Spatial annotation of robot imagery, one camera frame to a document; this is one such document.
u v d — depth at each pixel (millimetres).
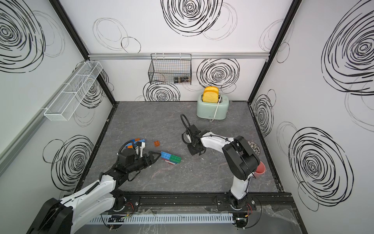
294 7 719
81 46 854
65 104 723
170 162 850
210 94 963
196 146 681
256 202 735
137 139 958
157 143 952
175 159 826
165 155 831
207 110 1002
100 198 534
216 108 963
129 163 654
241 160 476
